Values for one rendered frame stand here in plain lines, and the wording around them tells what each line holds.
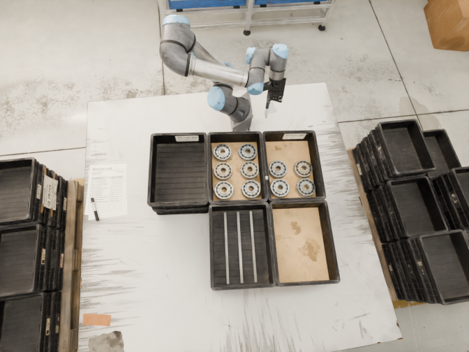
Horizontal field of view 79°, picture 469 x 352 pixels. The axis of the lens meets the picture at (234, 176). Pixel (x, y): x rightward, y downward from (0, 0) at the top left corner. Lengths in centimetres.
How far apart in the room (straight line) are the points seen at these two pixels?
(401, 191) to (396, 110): 109
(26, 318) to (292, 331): 162
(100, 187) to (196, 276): 74
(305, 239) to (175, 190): 73
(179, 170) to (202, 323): 80
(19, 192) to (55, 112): 104
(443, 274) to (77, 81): 330
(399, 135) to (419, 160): 23
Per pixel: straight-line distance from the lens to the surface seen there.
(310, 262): 155
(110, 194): 178
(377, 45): 371
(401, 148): 242
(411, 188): 247
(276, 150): 166
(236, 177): 157
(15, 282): 228
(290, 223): 155
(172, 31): 137
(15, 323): 239
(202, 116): 189
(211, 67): 134
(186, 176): 158
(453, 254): 236
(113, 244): 171
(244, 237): 149
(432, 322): 283
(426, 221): 245
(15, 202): 226
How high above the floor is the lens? 230
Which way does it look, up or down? 69 degrees down
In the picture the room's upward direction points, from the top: 9 degrees clockwise
